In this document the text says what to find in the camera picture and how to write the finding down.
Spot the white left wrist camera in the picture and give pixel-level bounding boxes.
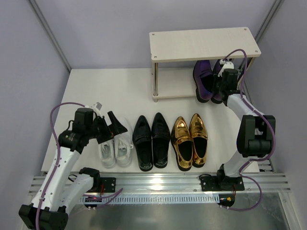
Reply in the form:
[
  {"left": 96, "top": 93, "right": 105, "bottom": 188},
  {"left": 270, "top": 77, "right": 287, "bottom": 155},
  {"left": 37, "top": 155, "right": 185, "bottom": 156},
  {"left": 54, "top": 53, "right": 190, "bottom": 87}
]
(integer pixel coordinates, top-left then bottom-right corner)
[{"left": 85, "top": 102, "right": 102, "bottom": 117}]

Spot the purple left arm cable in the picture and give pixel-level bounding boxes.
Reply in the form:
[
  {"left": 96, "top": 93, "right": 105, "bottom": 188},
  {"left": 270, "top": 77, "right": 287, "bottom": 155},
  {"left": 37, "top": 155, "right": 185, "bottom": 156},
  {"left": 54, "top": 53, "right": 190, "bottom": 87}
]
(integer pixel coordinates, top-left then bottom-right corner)
[{"left": 35, "top": 102, "right": 124, "bottom": 230}]

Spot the purple loafer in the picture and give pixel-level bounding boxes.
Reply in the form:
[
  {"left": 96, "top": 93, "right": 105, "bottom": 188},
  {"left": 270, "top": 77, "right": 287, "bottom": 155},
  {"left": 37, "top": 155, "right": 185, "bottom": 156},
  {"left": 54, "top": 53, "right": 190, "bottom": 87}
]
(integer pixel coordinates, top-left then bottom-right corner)
[
  {"left": 211, "top": 59, "right": 225, "bottom": 104},
  {"left": 193, "top": 60, "right": 214, "bottom": 103}
]

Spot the grey slotted cable duct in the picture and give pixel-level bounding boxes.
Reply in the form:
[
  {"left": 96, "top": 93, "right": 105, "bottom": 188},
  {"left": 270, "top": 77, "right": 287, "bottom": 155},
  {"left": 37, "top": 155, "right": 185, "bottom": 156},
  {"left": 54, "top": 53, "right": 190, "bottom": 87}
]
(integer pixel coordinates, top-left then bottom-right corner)
[{"left": 83, "top": 193, "right": 220, "bottom": 205}]

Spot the black patent right loafer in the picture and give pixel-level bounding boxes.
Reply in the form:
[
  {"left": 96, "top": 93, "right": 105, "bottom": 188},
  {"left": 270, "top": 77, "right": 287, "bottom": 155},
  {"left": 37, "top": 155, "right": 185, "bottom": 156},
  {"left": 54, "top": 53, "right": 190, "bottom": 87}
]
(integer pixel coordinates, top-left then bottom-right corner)
[{"left": 151, "top": 112, "right": 170, "bottom": 168}]

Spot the white right sneaker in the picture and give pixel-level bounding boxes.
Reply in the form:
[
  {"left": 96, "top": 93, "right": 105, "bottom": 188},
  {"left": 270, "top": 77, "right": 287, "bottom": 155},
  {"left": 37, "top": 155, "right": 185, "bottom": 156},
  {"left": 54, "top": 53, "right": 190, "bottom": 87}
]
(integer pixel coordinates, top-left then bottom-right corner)
[{"left": 114, "top": 117, "right": 133, "bottom": 167}]

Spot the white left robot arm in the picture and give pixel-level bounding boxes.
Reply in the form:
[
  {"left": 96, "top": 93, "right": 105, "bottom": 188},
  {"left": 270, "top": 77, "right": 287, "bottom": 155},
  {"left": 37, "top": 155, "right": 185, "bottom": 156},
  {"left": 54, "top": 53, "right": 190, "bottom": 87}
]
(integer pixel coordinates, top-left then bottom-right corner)
[{"left": 19, "top": 107, "right": 128, "bottom": 230}]

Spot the gold loafer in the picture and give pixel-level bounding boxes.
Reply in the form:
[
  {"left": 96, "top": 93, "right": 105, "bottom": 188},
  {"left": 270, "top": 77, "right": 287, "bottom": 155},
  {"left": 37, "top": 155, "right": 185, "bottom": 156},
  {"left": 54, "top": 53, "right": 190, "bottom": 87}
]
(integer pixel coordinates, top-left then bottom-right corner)
[
  {"left": 171, "top": 116, "right": 193, "bottom": 172},
  {"left": 189, "top": 113, "right": 208, "bottom": 168}
]

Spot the black patent left loafer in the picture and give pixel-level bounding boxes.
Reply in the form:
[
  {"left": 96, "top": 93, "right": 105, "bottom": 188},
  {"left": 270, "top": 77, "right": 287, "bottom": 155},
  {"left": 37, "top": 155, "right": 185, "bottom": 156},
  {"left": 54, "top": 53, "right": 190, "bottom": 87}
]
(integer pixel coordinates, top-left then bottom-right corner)
[{"left": 132, "top": 115, "right": 153, "bottom": 172}]

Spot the white left sneaker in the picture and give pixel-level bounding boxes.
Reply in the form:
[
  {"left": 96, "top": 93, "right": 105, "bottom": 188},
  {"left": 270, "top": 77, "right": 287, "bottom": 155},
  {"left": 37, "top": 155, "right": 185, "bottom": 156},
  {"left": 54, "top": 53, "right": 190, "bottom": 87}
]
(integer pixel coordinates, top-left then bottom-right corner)
[{"left": 98, "top": 140, "right": 116, "bottom": 168}]

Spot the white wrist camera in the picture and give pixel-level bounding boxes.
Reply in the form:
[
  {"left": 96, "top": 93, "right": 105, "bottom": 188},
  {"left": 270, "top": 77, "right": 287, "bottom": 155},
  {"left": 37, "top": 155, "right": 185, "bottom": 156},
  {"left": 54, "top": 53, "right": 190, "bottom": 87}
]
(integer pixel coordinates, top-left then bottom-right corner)
[
  {"left": 85, "top": 102, "right": 102, "bottom": 117},
  {"left": 215, "top": 59, "right": 235, "bottom": 77}
]

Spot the right corner aluminium post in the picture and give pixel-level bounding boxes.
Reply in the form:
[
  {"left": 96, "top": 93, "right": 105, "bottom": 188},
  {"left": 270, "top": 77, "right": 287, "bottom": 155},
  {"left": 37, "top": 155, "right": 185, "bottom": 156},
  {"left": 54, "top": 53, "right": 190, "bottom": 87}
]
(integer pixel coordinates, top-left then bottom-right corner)
[{"left": 255, "top": 0, "right": 284, "bottom": 44}]

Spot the corner aluminium post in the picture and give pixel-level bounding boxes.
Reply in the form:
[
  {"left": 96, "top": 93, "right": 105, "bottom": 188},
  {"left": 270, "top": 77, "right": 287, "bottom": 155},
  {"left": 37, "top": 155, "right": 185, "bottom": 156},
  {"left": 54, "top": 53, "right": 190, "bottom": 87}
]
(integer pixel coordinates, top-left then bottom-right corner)
[
  {"left": 27, "top": 0, "right": 72, "bottom": 73},
  {"left": 255, "top": 0, "right": 284, "bottom": 44}
]

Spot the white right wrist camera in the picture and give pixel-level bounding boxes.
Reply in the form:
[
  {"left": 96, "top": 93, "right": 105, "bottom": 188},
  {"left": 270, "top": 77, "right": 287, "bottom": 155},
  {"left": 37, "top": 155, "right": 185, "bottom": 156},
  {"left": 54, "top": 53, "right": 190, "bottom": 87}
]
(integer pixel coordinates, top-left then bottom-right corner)
[{"left": 215, "top": 59, "right": 235, "bottom": 77}]

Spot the left corner aluminium post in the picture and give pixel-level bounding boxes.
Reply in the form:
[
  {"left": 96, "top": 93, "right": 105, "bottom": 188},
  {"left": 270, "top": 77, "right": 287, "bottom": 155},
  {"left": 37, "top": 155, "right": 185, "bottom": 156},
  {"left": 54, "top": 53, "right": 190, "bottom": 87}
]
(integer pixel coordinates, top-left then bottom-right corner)
[{"left": 27, "top": 0, "right": 72, "bottom": 73}]

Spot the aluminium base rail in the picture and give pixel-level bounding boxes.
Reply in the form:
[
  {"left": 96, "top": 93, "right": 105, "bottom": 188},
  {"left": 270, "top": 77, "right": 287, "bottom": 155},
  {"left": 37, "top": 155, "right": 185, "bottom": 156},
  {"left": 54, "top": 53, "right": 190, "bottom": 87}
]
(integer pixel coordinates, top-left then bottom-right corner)
[{"left": 30, "top": 172, "right": 292, "bottom": 195}]

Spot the white sneaker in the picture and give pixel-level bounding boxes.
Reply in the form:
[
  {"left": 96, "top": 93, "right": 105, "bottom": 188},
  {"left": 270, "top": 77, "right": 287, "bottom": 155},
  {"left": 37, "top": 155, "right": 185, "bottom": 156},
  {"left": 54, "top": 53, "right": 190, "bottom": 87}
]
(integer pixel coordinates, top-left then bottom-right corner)
[
  {"left": 114, "top": 117, "right": 133, "bottom": 167},
  {"left": 98, "top": 140, "right": 116, "bottom": 168}
]

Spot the black patent loafer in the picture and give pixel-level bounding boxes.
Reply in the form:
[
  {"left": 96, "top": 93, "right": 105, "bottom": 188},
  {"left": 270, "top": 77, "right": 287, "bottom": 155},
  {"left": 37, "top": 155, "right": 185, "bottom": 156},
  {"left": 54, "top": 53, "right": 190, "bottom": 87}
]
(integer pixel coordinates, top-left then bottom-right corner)
[
  {"left": 151, "top": 112, "right": 170, "bottom": 168},
  {"left": 132, "top": 115, "right": 153, "bottom": 172}
]

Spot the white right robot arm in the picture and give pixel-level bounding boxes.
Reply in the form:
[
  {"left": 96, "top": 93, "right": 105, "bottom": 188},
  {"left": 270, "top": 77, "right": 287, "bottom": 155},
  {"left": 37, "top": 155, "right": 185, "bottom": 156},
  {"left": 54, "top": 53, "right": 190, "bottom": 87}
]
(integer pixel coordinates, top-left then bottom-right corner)
[{"left": 215, "top": 68, "right": 276, "bottom": 191}]

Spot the white two-tier shoe shelf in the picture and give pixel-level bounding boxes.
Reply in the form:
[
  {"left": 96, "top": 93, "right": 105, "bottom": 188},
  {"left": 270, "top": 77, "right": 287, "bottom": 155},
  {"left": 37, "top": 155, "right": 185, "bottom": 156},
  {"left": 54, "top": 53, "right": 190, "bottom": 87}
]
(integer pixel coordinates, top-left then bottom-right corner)
[{"left": 149, "top": 27, "right": 261, "bottom": 102}]

